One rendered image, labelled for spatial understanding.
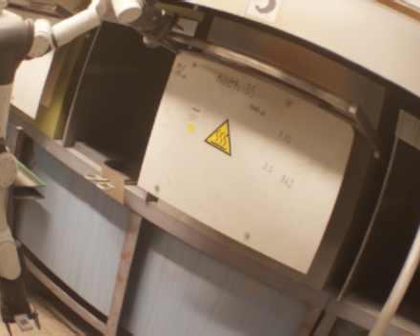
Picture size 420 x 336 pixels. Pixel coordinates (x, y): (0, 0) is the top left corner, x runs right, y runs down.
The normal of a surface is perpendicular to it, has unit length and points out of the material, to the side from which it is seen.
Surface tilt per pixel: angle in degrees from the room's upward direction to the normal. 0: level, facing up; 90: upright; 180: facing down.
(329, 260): 90
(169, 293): 90
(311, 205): 90
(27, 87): 90
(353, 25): 80
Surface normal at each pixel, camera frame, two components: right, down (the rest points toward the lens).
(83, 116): 0.72, 0.36
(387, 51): -0.58, -0.16
